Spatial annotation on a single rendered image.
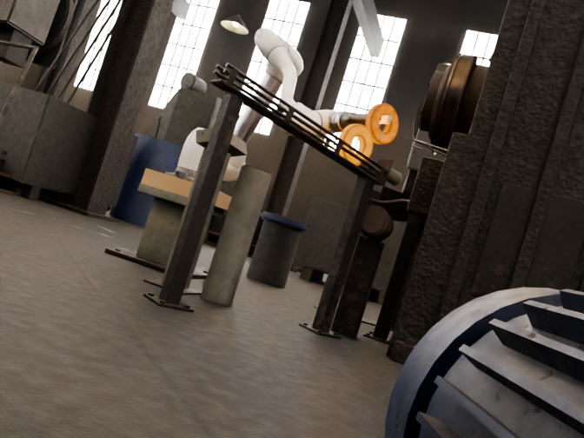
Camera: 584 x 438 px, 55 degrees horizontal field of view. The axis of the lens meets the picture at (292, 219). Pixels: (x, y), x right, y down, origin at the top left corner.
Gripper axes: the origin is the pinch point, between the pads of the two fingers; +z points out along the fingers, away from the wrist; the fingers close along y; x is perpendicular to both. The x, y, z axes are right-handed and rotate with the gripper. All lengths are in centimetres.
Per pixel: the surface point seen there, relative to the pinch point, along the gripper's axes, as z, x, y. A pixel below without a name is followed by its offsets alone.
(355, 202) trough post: -1.4, -33.8, 1.6
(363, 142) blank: 0.6, -11.7, 7.3
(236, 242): -19, -61, 36
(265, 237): -129, -51, -56
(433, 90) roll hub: -9.0, 27.3, -34.3
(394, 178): 1.6, -19.7, -12.9
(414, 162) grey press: -186, 58, -237
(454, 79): 2.4, 30.6, -32.2
